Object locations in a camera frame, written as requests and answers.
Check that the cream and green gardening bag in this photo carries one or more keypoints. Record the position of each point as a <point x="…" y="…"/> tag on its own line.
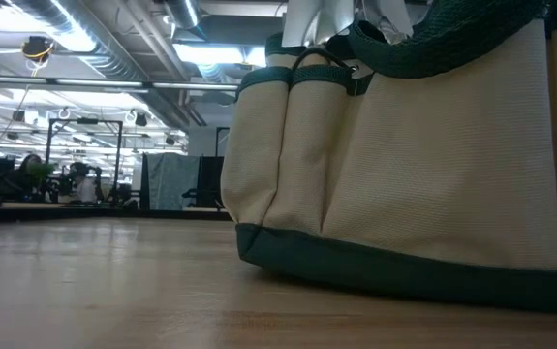
<point x="428" y="169"/>

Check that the grey partition panel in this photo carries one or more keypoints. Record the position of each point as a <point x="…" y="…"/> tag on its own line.
<point x="169" y="179"/>

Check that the bright ceiling light panel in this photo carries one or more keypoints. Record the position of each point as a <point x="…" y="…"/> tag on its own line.
<point x="220" y="54"/>

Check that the person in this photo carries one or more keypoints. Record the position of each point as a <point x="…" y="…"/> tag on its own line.
<point x="27" y="174"/>
<point x="84" y="186"/>

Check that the leafy green potted plant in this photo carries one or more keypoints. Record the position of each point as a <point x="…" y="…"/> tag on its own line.
<point x="41" y="170"/>

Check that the black room gantry frame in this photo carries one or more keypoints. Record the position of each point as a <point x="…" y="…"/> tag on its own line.
<point x="119" y="155"/>

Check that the black aluminium table frame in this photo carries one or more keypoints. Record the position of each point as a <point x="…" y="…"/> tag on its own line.
<point x="113" y="213"/>

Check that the silver round ceiling duct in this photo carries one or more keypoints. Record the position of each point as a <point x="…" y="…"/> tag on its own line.
<point x="181" y="12"/>

